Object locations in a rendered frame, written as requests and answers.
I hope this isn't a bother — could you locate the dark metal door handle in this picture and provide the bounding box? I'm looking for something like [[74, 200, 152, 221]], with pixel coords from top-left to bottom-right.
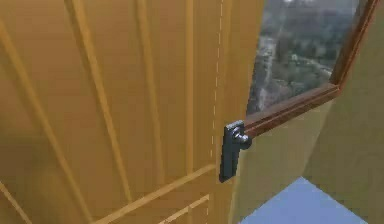
[[218, 119, 253, 184]]

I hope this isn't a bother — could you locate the brown framed window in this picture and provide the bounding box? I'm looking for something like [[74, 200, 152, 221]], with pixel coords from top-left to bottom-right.
[[244, 0, 381, 139]]

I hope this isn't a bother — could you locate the yellow wooden room door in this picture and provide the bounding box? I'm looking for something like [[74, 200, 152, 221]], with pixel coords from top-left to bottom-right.
[[0, 0, 268, 224]]

